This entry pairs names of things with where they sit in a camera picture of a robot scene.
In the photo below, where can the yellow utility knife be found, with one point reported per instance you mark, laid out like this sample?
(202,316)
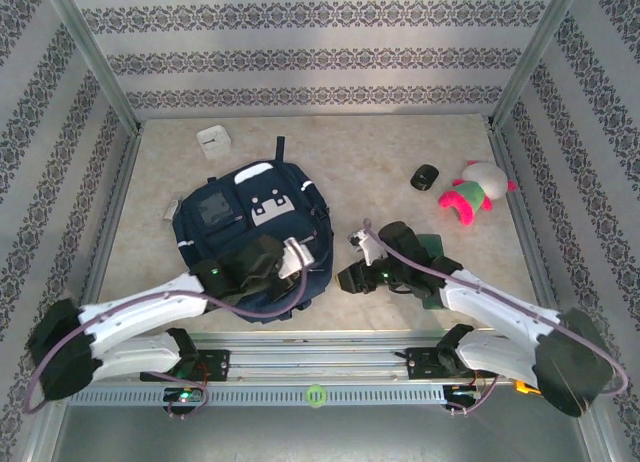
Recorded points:
(525,388)

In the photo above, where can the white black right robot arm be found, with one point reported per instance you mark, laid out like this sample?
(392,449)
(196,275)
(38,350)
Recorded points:
(500,307)

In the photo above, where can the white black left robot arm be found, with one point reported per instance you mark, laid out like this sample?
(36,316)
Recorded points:
(140,307)

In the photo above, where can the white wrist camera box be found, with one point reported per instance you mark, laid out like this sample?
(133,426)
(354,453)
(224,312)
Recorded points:
(370,247)
(296,257)

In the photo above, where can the navy blue backpack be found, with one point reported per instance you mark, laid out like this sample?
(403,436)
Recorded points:
(215,222)

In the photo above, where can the pink green white plush toy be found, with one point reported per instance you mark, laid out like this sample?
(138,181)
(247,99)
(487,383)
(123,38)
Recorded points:
(475,187)

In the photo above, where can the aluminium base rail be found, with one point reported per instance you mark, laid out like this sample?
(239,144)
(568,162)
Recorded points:
(310,362)

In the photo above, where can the black computer mouse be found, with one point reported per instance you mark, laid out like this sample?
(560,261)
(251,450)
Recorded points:
(424,178)

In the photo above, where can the white square clock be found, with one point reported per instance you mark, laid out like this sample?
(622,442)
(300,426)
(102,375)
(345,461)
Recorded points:
(215,142)

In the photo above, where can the green pencil case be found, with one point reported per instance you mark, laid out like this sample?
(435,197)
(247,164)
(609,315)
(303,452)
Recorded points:
(432,244)

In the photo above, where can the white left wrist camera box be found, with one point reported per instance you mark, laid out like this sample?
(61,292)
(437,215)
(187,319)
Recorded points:
(296,257)

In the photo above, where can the aluminium frame post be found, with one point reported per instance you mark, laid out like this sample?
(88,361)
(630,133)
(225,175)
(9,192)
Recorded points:
(95,57)
(534,57)

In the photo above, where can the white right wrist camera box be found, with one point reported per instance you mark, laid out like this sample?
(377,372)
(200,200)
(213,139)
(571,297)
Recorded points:
(370,247)

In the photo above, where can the aluminium side rail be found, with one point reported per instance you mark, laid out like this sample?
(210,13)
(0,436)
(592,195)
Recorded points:
(114,212)
(501,152)

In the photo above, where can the small circuit board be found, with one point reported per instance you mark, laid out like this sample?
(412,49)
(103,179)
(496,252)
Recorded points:
(462,393)
(185,396)

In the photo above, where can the small grey tube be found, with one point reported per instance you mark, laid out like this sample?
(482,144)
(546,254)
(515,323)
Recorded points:
(171,209)

